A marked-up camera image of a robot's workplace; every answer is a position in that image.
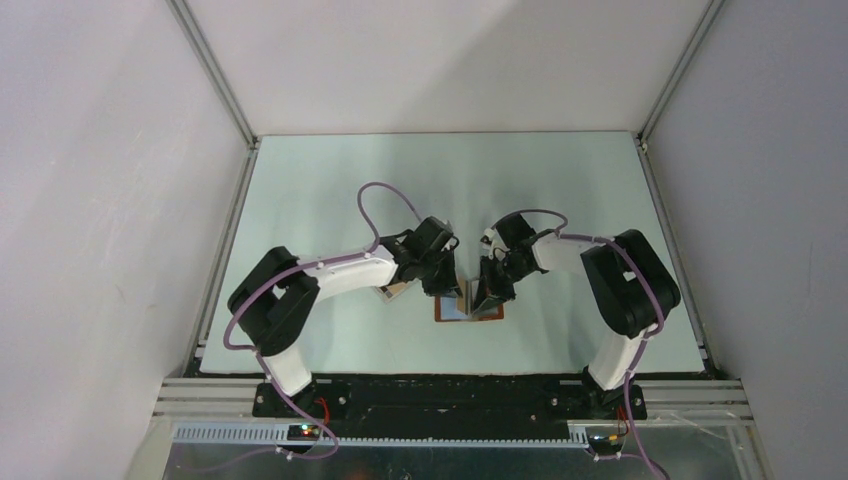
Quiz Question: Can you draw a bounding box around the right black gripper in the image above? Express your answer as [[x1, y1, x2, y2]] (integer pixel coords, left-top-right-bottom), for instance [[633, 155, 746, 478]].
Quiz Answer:
[[471, 255, 533, 314]]

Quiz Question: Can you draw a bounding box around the brown leather card holder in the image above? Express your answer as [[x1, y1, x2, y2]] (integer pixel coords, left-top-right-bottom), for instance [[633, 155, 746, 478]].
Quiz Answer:
[[434, 278, 505, 323]]

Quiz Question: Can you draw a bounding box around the clear plastic card box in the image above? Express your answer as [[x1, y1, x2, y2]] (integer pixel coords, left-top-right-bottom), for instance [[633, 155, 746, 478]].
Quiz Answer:
[[373, 281, 418, 304]]

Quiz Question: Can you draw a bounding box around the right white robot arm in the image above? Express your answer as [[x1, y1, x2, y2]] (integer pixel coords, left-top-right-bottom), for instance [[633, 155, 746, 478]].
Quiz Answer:
[[470, 210, 681, 418]]

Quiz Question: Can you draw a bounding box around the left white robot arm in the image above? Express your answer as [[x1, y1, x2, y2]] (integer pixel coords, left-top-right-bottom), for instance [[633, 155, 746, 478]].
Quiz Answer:
[[225, 216, 460, 417]]

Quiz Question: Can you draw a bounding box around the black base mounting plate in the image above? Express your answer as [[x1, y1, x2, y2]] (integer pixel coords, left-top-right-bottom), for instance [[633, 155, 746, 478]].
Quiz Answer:
[[293, 374, 647, 440]]

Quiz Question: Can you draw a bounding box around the right small circuit board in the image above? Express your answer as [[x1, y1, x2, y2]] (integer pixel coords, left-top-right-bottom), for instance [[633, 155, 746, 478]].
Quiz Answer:
[[589, 434, 628, 449]]

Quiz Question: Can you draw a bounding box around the small circuit board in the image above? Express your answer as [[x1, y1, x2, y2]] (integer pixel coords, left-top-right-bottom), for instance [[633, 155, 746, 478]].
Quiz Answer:
[[286, 424, 322, 441], [589, 434, 628, 449]]

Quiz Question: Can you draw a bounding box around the left small circuit board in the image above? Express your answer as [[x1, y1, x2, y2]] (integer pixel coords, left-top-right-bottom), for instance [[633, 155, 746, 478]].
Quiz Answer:
[[286, 424, 322, 441]]

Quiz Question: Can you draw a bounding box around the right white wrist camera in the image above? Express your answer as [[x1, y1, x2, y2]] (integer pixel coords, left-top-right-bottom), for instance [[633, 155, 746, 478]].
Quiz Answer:
[[480, 228, 497, 248]]

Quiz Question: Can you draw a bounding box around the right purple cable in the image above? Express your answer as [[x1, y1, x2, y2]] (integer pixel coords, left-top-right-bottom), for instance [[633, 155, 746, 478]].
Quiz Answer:
[[490, 209, 666, 480]]

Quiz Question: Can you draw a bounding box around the grey slotted cable duct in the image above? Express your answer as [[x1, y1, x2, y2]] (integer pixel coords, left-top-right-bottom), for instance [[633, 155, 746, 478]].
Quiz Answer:
[[173, 422, 589, 448]]

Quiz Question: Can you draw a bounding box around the right aluminium frame post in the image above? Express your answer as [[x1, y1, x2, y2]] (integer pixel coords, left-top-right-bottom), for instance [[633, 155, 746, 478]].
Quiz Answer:
[[636, 0, 726, 152]]

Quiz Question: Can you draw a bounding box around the aluminium frame post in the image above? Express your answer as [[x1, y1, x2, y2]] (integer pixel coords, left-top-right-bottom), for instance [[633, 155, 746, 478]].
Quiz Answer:
[[636, 0, 726, 152], [166, 0, 259, 150]]

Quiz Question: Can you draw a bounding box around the left aluminium frame post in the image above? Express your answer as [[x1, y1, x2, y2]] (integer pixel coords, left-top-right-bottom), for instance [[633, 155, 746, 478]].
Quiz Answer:
[[166, 0, 259, 150]]

